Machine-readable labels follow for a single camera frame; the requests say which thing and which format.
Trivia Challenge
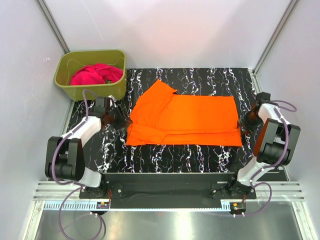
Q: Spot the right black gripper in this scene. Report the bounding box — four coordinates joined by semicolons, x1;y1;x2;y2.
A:
236;109;264;135

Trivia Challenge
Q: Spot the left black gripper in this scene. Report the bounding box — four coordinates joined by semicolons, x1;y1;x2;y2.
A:
105;104;133;130

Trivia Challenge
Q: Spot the orange t shirt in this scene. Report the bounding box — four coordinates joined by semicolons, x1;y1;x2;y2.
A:
126;80;242;147

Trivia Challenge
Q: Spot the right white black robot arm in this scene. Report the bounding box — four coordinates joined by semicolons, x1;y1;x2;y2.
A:
223;92;301;199

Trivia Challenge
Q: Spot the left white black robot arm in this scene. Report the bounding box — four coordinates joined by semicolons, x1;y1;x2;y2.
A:
44;95;132;198

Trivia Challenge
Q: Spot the magenta pink t shirt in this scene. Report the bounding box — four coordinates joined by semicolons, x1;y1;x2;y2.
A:
70;63;124;86

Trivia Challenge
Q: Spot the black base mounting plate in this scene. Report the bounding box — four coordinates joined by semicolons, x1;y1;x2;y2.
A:
66;173;259;211

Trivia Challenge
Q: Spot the olive green plastic bin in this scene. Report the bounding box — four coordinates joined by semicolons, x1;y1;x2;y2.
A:
54;49;127;102

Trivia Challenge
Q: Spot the right orange connector box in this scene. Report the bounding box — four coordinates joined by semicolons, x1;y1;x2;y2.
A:
231;202;247;211

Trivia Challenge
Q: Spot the orange connector box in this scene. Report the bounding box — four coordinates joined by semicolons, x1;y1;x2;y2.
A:
96;201;111;209
231;202;247;211

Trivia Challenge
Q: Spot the left orange connector box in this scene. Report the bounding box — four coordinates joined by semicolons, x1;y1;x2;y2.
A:
96;201;111;209

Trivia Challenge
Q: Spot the aluminium frame rail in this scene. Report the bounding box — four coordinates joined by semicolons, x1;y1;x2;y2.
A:
33;181;305;212

